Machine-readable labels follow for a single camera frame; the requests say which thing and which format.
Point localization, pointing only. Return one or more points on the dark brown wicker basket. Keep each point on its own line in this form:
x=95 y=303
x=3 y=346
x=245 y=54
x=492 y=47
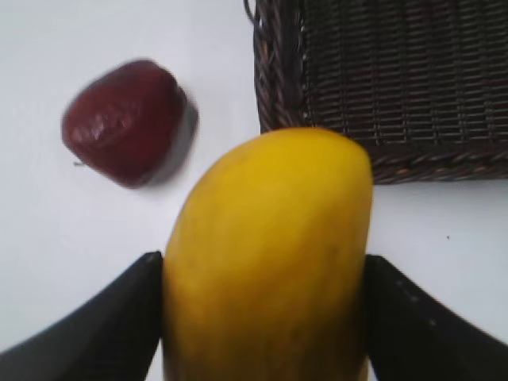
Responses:
x=421 y=85

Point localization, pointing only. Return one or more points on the yellow mango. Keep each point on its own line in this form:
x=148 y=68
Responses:
x=263 y=272

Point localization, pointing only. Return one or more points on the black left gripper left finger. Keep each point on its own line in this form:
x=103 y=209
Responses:
x=113 y=336

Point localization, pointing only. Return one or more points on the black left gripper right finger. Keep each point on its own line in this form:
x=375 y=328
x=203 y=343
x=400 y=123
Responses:
x=411 y=336

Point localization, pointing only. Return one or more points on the dark red apple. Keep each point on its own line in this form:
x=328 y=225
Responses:
x=134 y=125

